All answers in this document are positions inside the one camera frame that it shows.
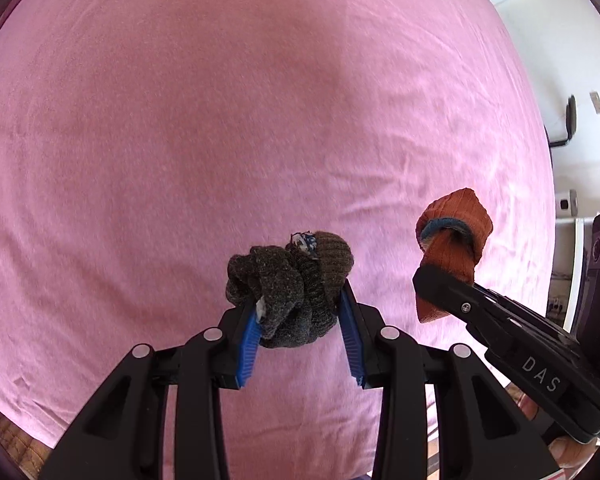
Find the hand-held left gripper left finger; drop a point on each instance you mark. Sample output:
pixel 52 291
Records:
pixel 247 345

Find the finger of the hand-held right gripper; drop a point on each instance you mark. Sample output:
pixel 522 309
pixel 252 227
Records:
pixel 460 305

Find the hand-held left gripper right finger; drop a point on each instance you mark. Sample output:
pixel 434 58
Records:
pixel 351 345

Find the dark grey sock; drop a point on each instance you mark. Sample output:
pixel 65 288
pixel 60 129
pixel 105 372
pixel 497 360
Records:
pixel 290 285

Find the orange sock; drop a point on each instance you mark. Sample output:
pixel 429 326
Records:
pixel 460 220

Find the person's right hand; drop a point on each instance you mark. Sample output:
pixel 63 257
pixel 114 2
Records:
pixel 570 457

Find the black curved chair armrest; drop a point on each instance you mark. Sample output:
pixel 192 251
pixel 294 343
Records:
pixel 571 120

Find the pink bed sheet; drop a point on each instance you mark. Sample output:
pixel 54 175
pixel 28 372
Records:
pixel 230 110

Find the brown quilted mat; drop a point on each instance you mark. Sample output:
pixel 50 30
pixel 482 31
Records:
pixel 10 440

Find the white wall socket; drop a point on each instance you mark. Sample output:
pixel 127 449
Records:
pixel 567 203

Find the small wall plate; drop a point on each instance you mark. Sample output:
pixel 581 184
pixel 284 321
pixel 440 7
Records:
pixel 598 102

